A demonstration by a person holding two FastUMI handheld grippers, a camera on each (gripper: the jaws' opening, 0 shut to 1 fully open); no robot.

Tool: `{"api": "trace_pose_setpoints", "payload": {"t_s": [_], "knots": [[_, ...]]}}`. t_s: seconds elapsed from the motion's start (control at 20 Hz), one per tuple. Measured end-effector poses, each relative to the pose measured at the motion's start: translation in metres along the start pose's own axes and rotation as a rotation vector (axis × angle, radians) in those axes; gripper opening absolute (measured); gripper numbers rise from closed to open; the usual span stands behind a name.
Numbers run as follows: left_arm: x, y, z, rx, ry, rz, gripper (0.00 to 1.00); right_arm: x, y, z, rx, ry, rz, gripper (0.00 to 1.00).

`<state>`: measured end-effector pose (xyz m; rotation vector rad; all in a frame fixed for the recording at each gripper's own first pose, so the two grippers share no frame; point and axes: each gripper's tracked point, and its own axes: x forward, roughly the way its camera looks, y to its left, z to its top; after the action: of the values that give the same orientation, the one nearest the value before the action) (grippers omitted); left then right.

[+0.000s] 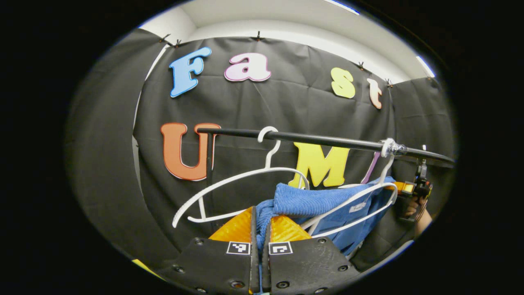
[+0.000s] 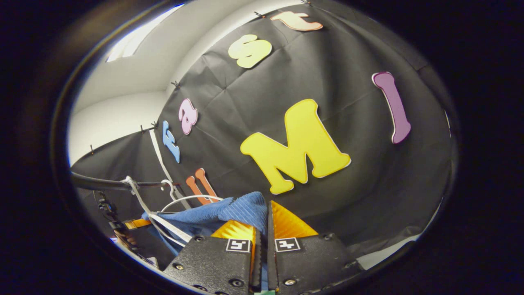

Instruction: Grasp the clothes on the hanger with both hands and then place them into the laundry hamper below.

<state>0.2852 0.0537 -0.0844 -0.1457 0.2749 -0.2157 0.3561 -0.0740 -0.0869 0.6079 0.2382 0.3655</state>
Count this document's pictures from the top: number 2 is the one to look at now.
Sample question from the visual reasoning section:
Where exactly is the blue jacket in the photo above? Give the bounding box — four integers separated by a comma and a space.
141, 191, 269, 256

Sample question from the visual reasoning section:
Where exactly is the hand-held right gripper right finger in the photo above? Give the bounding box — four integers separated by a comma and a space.
267, 200, 365, 295

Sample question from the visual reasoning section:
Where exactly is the small white clothes hanger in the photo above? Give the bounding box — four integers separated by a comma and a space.
160, 179, 224, 213

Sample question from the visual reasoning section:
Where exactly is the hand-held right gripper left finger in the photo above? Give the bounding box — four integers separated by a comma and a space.
163, 220, 262, 295

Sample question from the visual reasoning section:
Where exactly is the large white clothes hanger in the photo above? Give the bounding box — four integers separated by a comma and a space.
122, 175, 194, 248

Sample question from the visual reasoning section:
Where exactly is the black clothes rail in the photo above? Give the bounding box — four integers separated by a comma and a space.
70, 171, 181, 192

